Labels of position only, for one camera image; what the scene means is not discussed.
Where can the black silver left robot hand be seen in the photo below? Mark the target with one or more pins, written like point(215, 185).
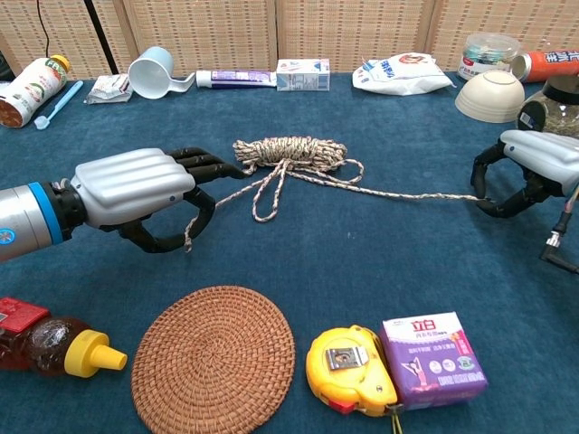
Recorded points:
point(131, 185)

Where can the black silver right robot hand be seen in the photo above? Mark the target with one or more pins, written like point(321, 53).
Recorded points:
point(547, 158)

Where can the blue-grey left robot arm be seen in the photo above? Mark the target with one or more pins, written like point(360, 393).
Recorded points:
point(22, 217)

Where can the glass jar black lid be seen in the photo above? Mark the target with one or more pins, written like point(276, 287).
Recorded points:
point(556, 104)

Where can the beige bowl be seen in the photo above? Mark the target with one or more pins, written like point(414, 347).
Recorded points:
point(488, 95)

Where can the orange drink can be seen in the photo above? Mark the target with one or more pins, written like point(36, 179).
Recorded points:
point(552, 63)

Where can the light blue toothbrush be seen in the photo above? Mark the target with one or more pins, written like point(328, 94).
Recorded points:
point(63, 101)

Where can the light blue plastic cup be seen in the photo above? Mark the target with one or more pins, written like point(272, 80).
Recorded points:
point(149, 72)

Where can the clear jar of clips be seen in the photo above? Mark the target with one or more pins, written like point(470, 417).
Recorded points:
point(488, 54)

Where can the white juice bottle yellow cap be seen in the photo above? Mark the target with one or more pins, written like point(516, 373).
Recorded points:
point(31, 90)

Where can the black tripod pole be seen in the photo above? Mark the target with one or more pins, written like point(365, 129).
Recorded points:
point(101, 36)

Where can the white purple toothpaste tube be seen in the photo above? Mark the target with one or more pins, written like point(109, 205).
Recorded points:
point(240, 78)

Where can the white printed plastic bag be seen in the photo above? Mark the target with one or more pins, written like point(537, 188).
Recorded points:
point(402, 74)

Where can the honey bottle yellow nozzle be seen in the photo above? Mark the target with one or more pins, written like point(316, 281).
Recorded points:
point(45, 343)

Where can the round woven rattan coaster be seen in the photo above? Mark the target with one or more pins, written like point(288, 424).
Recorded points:
point(212, 361)

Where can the white blue carton box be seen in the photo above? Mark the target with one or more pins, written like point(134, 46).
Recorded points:
point(303, 77)

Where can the dark blue table mat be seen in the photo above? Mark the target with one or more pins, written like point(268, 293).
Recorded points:
point(339, 262)

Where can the purple soap box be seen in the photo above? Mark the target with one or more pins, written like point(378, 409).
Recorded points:
point(429, 361)

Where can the bamboo folding screen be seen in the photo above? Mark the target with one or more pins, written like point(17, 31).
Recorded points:
point(316, 31)

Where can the yellow tape measure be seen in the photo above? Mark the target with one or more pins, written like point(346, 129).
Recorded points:
point(344, 370)

